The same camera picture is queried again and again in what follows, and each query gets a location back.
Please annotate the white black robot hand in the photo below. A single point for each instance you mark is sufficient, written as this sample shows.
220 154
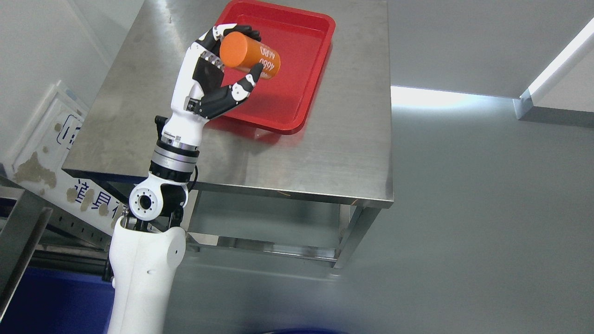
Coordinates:
199 95

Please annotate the orange cylindrical capacitor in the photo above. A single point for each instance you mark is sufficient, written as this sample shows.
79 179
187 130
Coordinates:
241 52

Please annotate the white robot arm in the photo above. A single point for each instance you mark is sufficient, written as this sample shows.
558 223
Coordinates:
148 243

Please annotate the stainless steel desk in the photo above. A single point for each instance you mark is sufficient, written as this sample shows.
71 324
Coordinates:
343 154

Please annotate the red plastic tray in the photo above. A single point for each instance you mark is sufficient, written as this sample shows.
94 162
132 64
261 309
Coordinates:
302 39

